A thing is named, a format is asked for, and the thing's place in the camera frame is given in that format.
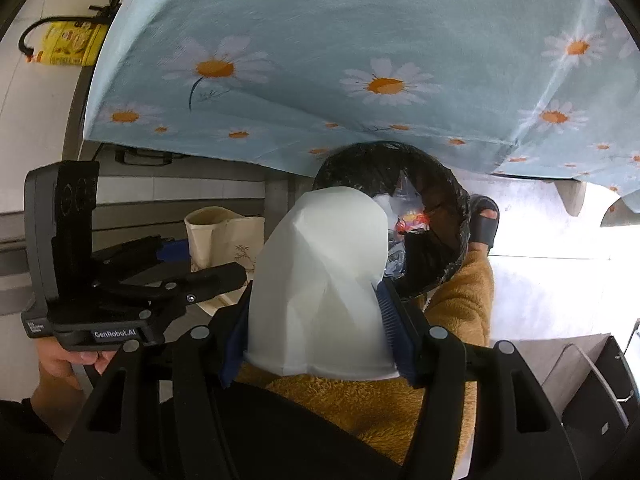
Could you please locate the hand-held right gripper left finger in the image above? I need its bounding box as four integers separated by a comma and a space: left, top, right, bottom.
52, 280, 251, 480

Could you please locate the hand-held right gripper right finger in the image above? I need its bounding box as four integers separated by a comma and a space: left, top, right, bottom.
375, 277, 583, 480

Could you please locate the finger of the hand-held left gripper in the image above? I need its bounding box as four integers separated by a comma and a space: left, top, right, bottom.
92, 234, 192, 287
100, 261, 247, 332

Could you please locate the bin with black bag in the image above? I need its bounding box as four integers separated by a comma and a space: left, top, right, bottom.
312, 141, 472, 301

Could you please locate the large white paper cup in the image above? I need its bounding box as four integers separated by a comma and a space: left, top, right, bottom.
243, 186, 401, 381

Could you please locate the red white wrapper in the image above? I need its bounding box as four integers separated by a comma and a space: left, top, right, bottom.
395, 210, 433, 236

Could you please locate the person's left forearm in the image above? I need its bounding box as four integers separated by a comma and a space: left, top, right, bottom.
0, 367, 88, 480

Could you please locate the person's left hand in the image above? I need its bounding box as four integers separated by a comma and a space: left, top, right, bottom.
39, 340, 118, 391

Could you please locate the beige tote bag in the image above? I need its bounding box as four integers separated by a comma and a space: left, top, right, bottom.
184, 206, 266, 317

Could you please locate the person's leg in fleece pants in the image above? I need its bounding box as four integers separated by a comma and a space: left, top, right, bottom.
235, 247, 496, 466

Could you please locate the grey kitchen cabinet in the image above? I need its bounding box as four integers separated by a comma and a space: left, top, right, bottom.
0, 140, 321, 321

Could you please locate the black slipper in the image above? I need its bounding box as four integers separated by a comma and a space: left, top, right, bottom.
467, 195, 501, 253

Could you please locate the yellow dish soap bottle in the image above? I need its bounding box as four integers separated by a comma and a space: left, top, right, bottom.
30, 20, 108, 67

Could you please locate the black box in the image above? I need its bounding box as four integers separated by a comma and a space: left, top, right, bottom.
560, 335, 640, 466

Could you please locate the white support leg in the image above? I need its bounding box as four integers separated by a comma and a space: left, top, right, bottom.
552, 180, 587, 217

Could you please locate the blue daisy tablecloth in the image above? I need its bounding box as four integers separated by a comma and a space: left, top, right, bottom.
82, 0, 640, 196

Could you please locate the black cabinet handle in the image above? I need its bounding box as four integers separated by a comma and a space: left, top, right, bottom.
115, 149, 173, 166

